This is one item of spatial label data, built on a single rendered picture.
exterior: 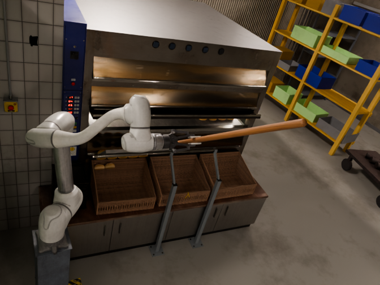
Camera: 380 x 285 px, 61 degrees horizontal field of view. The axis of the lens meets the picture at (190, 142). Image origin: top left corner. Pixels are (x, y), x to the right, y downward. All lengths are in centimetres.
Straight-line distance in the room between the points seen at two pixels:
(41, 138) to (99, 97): 115
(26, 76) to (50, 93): 22
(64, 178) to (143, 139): 76
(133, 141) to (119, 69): 133
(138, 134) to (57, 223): 87
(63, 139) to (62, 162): 34
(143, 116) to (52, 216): 92
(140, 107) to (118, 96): 136
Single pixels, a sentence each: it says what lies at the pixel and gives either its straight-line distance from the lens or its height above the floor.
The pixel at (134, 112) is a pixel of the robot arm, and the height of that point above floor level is 209.
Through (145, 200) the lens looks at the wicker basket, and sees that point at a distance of 313.
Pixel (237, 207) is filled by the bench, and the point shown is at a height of 46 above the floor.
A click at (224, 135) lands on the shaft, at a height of 213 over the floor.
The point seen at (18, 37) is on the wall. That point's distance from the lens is 269.
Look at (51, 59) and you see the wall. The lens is 275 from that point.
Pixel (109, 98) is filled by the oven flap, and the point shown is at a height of 152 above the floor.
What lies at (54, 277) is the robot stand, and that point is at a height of 71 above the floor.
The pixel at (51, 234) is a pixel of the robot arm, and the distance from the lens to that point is 225.
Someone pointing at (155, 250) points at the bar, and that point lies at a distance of 365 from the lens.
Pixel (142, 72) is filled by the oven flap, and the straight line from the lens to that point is 291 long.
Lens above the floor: 287
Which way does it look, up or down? 32 degrees down
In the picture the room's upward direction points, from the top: 16 degrees clockwise
